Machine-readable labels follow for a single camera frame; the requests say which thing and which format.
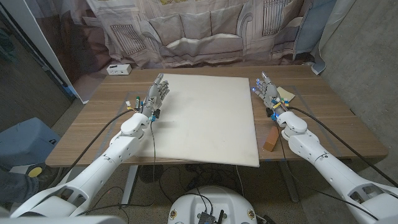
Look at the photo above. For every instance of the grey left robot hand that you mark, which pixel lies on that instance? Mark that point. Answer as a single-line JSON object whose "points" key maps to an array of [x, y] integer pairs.
{"points": [[155, 95]]}

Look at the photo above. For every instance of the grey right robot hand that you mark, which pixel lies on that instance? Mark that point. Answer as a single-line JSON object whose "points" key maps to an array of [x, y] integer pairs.
{"points": [[270, 93]]}

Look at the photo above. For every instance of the white memory foam pad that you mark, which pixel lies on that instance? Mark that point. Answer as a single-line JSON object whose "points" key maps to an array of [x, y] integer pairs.
{"points": [[205, 124]]}

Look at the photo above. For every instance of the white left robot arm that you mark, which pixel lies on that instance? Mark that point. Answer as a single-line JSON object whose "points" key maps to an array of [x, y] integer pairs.
{"points": [[102, 165]]}

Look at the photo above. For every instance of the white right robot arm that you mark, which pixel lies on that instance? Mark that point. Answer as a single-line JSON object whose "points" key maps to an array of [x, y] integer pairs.
{"points": [[335, 177]]}

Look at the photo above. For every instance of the green capped marker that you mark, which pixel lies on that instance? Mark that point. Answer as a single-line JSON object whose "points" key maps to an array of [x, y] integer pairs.
{"points": [[137, 101]]}

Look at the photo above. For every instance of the brown wooden block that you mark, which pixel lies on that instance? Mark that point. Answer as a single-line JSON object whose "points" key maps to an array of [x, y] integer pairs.
{"points": [[271, 140]]}

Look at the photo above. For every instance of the white power outlet box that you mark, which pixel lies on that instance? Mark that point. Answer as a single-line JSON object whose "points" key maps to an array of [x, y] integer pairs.
{"points": [[118, 69]]}

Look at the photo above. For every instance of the printed living room backdrop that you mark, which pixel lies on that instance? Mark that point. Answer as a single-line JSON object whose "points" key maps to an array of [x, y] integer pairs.
{"points": [[199, 31]]}

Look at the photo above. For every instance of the round black fan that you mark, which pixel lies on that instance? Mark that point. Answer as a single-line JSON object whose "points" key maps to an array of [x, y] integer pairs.
{"points": [[149, 173]]}

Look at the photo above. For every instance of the grey table leg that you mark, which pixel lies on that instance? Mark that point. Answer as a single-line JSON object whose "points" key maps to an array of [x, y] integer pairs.
{"points": [[289, 183]]}

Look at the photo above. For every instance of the white table leg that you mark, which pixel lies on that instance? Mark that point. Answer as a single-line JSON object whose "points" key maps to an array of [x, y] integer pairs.
{"points": [[129, 186]]}

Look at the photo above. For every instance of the white robot torso base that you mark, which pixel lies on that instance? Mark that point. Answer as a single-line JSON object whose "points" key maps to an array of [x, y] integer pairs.
{"points": [[186, 202]]}

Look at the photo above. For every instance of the white board panel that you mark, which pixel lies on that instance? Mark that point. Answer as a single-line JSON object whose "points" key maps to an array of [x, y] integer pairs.
{"points": [[40, 40]]}

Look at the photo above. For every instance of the black module with antenna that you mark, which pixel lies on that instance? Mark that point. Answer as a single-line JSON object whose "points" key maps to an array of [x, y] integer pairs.
{"points": [[206, 217]]}

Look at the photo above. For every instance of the blue grey plastic container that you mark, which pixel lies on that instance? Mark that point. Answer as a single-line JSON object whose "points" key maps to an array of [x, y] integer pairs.
{"points": [[25, 143]]}

